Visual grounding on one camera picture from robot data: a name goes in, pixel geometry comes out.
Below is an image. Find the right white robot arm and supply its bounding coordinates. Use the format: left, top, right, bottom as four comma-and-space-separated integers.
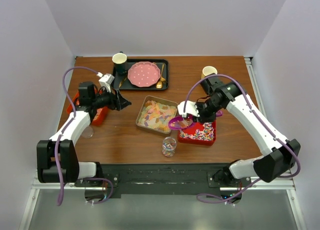
192, 74, 301, 187

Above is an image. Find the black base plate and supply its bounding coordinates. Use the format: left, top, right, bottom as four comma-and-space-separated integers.
75, 163, 251, 198

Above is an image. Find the silver tin of gummies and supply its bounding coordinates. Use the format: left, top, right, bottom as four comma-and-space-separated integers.
135, 96, 178, 136

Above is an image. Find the black serving tray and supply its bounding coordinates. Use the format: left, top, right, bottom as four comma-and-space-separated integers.
111, 59, 169, 91

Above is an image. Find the purple plastic scoop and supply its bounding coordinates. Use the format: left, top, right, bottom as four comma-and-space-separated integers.
168, 111, 223, 130

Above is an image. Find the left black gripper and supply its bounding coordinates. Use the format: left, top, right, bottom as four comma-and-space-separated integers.
91, 85, 131, 111

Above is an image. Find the yellow mug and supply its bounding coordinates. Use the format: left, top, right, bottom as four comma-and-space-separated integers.
201, 66, 218, 79

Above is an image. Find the orange candy box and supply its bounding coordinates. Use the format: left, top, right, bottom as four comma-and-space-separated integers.
66, 92, 109, 126

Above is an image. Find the red box of lollipops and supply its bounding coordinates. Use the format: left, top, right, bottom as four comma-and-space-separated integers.
177, 121, 216, 146

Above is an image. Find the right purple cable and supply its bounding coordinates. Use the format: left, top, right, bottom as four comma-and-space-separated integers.
182, 73, 301, 204

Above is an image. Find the pink polka dot plate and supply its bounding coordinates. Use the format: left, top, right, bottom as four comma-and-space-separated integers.
127, 61, 161, 88

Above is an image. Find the dark green cup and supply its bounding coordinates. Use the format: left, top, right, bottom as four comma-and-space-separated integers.
111, 51, 128, 74

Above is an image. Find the gold fork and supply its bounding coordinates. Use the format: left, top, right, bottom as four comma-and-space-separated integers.
160, 63, 166, 85

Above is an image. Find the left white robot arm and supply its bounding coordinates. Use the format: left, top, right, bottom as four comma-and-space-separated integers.
36, 81, 132, 186

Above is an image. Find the clear glass jar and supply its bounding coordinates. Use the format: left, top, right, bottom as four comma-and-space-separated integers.
162, 137, 177, 157

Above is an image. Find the gold spoon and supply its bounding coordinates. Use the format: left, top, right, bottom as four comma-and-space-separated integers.
156, 64, 165, 89

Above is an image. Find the clear jar lid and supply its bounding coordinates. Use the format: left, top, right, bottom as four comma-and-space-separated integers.
81, 126, 94, 139

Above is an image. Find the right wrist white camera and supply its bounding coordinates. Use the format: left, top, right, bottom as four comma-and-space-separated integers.
177, 100, 200, 118

